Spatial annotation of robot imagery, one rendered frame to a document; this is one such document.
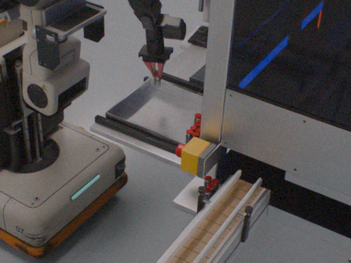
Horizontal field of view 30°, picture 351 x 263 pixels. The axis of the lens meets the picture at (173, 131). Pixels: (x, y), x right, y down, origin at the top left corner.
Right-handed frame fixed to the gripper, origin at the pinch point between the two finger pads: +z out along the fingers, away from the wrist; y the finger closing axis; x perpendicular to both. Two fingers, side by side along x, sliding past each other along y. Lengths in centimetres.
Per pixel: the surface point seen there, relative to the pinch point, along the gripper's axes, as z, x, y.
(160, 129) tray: 9.7, -16.7, 5.3
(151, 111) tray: 9.3, -8.0, -0.4
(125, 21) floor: 93, 211, -91
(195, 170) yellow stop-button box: 1, -44, 24
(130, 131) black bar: 7.3, -22.8, -2.6
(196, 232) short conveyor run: 6, -62, 28
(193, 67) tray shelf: 10.4, 24.3, 5.9
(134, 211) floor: 96, 33, -27
